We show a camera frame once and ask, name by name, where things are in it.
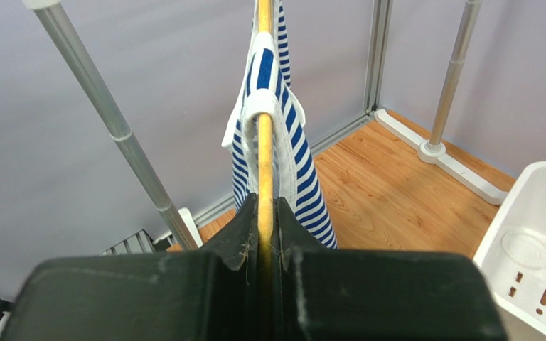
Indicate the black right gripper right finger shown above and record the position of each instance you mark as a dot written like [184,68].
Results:
[350,294]

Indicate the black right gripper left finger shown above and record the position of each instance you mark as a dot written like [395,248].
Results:
[206,294]

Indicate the yellow velvet hanger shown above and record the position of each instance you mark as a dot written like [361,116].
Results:
[265,221]

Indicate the blue white striped tank top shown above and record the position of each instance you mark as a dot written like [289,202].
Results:
[266,86]

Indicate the silver clothes rack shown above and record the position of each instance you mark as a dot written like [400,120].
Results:
[56,22]

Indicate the white plastic tub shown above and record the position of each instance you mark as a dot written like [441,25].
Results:
[512,256]

